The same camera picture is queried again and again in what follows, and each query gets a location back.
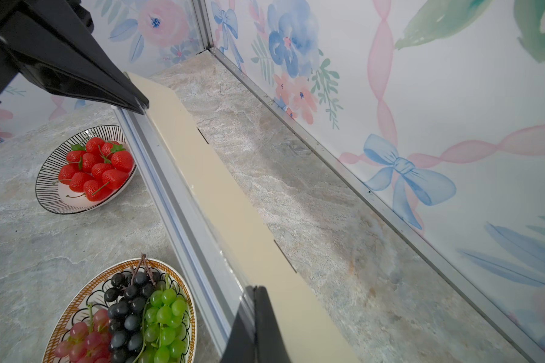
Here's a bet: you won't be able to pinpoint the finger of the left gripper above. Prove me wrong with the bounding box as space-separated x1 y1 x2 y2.
0 0 151 115

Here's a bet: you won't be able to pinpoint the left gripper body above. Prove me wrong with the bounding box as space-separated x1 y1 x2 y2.
0 1 95 103

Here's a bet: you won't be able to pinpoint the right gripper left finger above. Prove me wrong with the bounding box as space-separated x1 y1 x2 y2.
220 285 257 363

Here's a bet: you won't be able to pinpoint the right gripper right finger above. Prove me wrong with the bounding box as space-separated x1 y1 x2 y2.
254 286 292 363

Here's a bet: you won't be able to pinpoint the plastic wrap dispenser box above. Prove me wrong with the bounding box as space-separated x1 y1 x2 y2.
114 73 357 362

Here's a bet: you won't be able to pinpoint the patterned fruit plate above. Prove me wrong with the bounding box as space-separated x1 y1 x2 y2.
42 257 198 362

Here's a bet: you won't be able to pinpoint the glass plate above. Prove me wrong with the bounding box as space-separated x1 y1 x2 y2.
35 125 137 215

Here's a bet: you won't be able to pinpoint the green grapes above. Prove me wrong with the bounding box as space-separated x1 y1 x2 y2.
136 288 188 362

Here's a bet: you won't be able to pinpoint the black grapes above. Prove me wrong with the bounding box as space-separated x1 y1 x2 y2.
104 269 161 362

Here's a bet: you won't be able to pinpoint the red strawberries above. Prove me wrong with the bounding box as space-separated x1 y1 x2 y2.
56 137 136 204

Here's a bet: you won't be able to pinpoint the red grapes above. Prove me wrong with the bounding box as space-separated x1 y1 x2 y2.
54 309 111 362

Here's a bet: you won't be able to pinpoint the left aluminium corner post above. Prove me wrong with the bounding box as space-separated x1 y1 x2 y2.
192 0 213 50

